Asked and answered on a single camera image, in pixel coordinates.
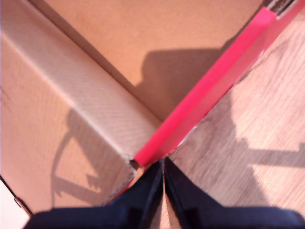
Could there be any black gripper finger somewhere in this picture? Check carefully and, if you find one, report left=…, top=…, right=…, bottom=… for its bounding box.
left=103, top=159, right=164, bottom=229
left=164, top=157, right=216, bottom=229

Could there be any red cardboard shoebox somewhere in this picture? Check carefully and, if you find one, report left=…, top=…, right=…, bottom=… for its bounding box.
left=0, top=0, right=305, bottom=215

